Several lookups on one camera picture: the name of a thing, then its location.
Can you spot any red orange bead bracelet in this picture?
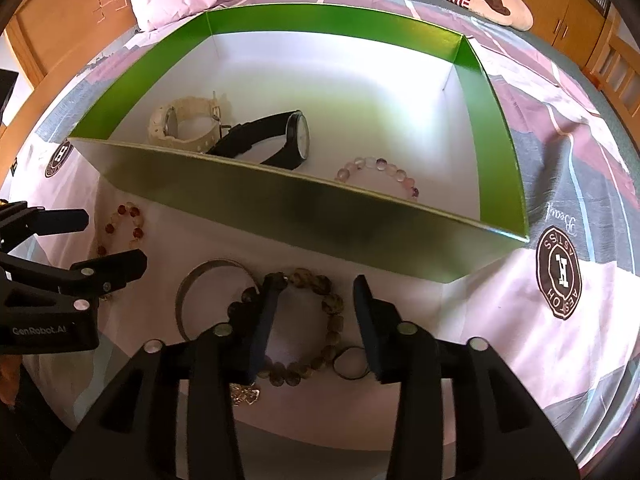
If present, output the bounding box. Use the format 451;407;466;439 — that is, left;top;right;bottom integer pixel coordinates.
94;200;147;261

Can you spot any silver metal bangle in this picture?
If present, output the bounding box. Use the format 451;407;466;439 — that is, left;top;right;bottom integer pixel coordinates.
175;259;258;341

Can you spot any brown bead bracelet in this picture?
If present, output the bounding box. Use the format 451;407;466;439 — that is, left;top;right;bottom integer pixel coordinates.
226;268;346;387

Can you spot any pink purple bead bracelet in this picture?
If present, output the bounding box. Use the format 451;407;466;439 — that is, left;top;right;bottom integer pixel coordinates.
334;155;421;201

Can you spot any pink grey bed sheet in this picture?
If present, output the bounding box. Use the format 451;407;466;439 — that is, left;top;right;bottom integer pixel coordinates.
1;0;639;479

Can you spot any cream white wristwatch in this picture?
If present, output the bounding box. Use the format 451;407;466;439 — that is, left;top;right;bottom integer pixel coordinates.
148;93;231;153

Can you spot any black wristwatch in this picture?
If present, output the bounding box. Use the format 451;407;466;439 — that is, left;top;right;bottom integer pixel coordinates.
206;110;310;170

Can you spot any green cardboard box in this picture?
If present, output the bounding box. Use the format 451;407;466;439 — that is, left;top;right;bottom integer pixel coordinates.
70;3;529;283

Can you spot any wooden wardrobe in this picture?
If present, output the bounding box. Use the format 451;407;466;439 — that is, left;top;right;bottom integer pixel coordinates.
523;0;605;68

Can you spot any small black ring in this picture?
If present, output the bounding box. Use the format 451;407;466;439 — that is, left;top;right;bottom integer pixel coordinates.
331;344;372;382

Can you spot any wooden bed frame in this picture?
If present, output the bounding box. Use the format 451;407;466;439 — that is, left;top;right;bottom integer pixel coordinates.
582;4;640;151

